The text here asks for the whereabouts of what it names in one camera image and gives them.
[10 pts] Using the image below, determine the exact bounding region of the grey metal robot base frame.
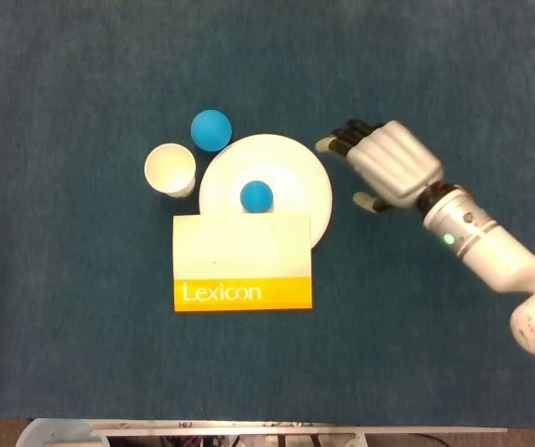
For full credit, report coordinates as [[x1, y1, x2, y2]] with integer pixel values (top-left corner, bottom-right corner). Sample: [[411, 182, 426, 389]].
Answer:
[[15, 417, 509, 447]]

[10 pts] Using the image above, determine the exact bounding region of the teal carpet table cover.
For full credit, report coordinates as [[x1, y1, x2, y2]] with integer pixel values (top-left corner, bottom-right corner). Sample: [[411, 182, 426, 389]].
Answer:
[[0, 0, 535, 427]]

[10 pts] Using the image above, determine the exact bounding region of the white orange Lexicon book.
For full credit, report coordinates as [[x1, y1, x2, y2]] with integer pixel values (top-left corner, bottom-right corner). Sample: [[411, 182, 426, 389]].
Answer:
[[172, 213, 314, 314]]

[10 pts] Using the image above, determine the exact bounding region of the large cyan ball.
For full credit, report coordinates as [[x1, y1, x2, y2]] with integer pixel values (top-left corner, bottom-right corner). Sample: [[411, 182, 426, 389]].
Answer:
[[190, 109, 233, 153]]

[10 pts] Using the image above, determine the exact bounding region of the white paper cup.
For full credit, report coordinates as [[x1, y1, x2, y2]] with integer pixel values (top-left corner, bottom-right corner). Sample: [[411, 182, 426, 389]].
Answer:
[[144, 142, 199, 199]]

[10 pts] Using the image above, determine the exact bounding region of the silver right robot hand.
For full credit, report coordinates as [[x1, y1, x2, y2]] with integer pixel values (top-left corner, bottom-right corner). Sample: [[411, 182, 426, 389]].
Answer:
[[314, 119, 445, 215]]

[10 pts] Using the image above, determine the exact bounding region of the white paper plate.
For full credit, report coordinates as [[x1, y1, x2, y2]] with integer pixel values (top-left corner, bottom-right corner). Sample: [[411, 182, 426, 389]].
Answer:
[[199, 134, 334, 249]]

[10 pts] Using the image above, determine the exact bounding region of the small cyan ball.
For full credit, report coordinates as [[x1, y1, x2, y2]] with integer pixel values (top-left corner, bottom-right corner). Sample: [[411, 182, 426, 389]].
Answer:
[[240, 180, 275, 213]]

